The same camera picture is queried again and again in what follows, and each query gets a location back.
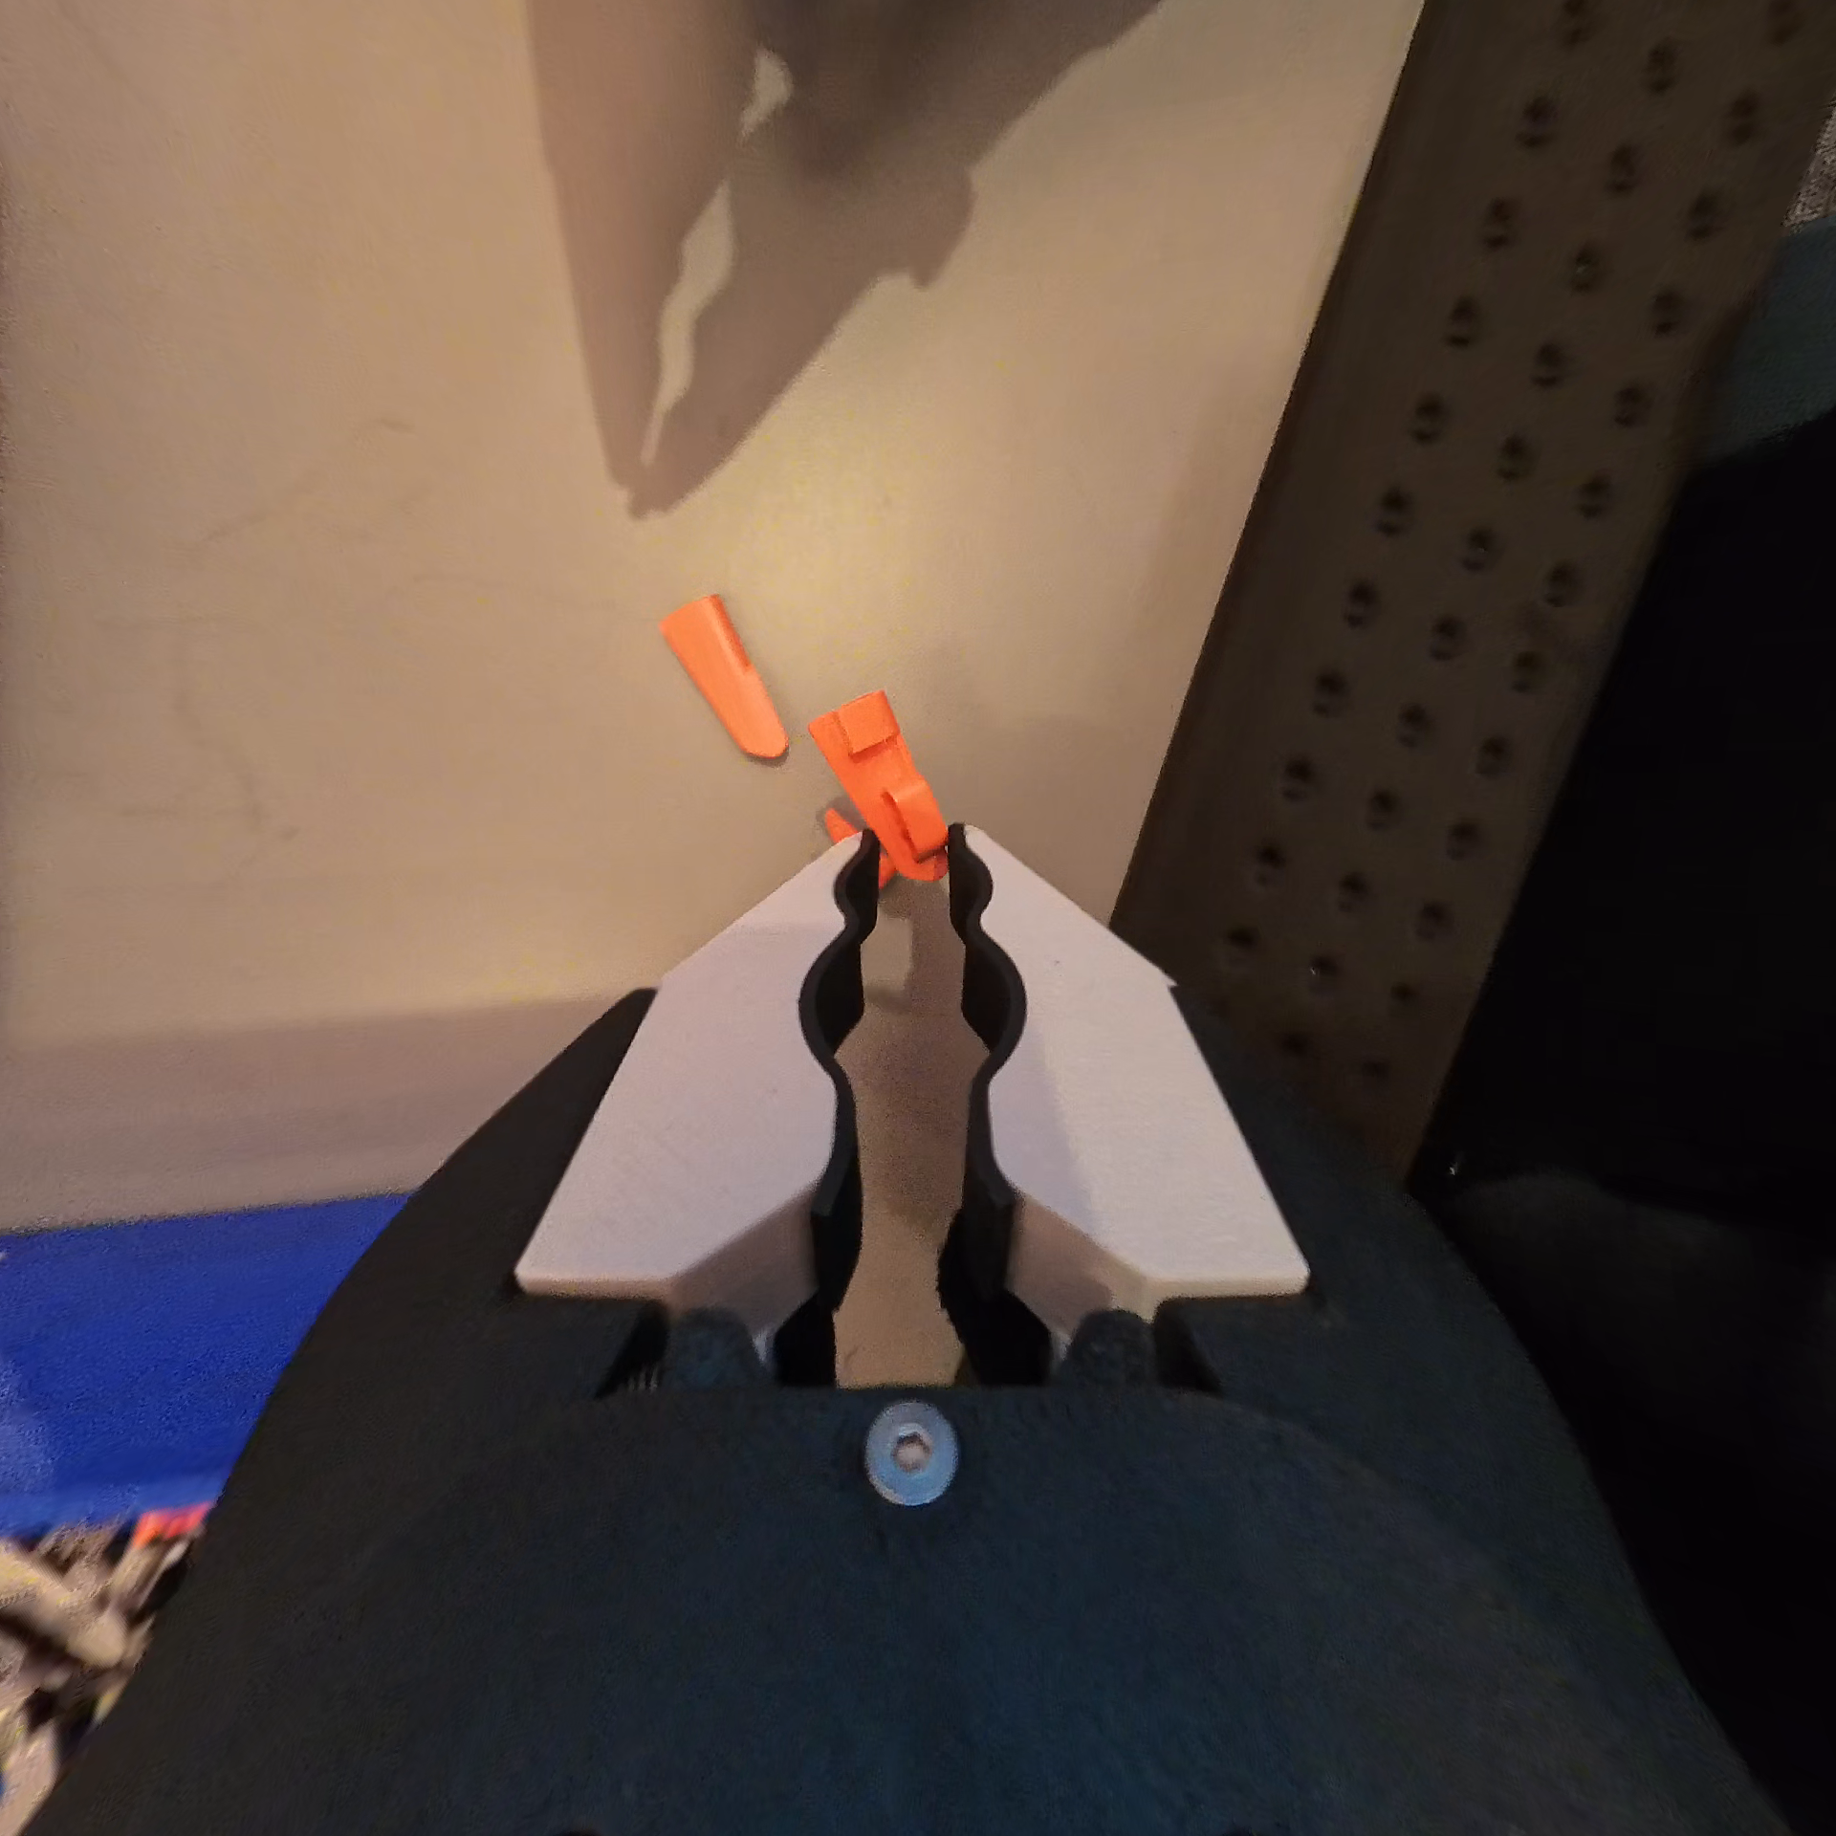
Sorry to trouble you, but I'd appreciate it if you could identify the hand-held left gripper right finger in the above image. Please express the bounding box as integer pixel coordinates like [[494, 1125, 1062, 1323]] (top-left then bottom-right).
[[940, 824, 1314, 1385]]

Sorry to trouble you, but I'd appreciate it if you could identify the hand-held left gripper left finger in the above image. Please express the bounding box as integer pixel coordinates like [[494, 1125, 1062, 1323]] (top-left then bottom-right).
[[512, 832, 883, 1385]]

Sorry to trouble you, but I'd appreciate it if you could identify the blue plastic bin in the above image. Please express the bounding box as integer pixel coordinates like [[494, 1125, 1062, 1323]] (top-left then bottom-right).
[[0, 1186, 421, 1836]]

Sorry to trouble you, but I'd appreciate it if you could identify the pile of plastic building pieces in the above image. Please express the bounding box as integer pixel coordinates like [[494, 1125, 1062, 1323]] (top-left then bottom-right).
[[0, 1499, 213, 1836]]

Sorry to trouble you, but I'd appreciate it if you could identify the black perforated pad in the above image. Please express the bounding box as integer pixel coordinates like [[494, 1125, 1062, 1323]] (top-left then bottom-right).
[[1110, 0, 1836, 1184]]

